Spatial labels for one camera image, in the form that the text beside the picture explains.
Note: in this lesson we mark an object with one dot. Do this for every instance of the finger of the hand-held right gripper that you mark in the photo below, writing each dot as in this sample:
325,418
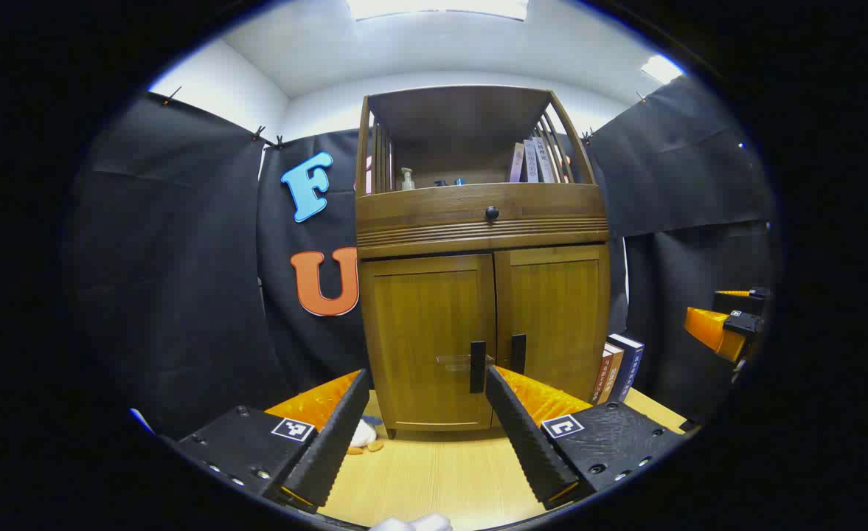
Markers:
743,299
706,328

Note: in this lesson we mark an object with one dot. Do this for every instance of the tan book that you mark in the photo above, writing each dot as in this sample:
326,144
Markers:
613,369

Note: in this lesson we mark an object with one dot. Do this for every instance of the pink box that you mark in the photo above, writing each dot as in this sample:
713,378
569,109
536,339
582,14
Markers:
368,173

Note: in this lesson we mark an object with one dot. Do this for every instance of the grey shelf book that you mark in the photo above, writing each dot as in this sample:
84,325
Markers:
531,160

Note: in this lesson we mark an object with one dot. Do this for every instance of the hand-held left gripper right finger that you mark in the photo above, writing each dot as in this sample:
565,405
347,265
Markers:
526,442

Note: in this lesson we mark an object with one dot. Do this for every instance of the white shelf book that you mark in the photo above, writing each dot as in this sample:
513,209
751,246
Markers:
544,158

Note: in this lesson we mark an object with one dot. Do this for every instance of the dark blue book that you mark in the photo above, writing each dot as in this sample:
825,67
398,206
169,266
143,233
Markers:
629,365

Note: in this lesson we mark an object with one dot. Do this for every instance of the wooden shoe cabinet door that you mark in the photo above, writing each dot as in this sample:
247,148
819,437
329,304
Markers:
559,302
419,317

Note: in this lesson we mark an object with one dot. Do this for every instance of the ceiling light panel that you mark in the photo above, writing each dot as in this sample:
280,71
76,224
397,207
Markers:
661,68

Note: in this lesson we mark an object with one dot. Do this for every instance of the red-brown book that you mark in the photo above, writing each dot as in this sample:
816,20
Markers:
600,380

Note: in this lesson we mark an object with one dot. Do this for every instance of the small pump bottle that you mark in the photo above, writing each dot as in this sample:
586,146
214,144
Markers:
407,181

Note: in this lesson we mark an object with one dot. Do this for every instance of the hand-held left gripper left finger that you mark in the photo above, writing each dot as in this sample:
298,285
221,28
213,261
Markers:
330,442

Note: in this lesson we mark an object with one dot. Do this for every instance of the black backdrop cloth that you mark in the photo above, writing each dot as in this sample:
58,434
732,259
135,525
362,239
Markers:
175,280

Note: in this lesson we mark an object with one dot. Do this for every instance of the wooden double-door shoe cabinet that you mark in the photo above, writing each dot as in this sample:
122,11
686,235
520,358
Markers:
478,236

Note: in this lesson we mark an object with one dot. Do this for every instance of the penguin plush toy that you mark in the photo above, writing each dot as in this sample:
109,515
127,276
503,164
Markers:
363,436

